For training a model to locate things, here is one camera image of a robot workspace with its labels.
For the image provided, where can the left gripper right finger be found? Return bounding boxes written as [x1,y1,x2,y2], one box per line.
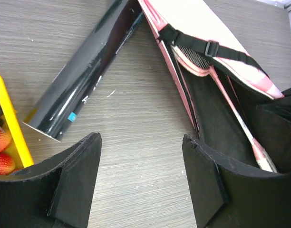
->
[182,135,291,228]

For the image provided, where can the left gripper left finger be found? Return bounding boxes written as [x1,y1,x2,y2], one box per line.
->
[0,133,102,228]

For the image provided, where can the black shuttlecock tube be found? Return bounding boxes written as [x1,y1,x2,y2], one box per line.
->
[23,0,143,142]

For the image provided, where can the pink racket bag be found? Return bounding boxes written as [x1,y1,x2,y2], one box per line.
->
[139,0,291,173]

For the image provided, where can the pink racket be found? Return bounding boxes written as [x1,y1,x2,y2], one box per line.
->
[171,45,278,173]

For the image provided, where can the yellow plastic tray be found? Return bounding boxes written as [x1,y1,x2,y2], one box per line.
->
[0,76,34,171]

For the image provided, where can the red strawberries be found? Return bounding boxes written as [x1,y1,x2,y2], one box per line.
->
[0,130,16,175]

